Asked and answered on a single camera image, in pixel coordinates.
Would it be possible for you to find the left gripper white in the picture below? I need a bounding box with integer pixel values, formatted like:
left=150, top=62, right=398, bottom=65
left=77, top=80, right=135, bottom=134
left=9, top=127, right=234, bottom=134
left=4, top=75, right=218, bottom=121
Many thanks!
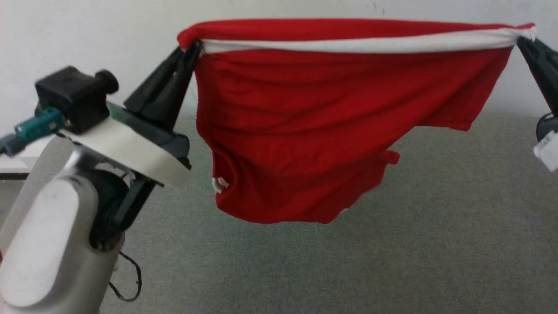
left=65, top=40, right=202, bottom=189

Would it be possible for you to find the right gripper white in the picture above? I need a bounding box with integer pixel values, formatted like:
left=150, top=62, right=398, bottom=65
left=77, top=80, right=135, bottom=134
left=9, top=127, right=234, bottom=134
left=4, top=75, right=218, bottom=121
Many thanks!
left=516, top=37, right=558, bottom=173

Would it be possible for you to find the red and white sports garment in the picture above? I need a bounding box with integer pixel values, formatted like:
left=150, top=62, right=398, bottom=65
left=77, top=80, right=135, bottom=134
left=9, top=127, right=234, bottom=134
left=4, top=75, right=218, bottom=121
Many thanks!
left=177, top=18, right=537, bottom=225

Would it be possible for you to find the white baseboard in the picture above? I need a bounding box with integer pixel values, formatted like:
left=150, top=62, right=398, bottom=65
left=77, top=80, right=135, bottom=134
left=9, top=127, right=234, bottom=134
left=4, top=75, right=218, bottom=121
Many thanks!
left=0, top=148, right=41, bottom=174

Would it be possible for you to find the left teal connector cable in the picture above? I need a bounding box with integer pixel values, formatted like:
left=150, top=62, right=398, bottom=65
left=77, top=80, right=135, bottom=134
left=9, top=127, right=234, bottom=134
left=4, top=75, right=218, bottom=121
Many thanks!
left=0, top=107, right=67, bottom=157

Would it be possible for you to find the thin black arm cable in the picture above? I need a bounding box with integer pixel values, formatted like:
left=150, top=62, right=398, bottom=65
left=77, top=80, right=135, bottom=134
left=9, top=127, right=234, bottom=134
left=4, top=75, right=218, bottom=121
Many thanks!
left=108, top=250, right=143, bottom=303

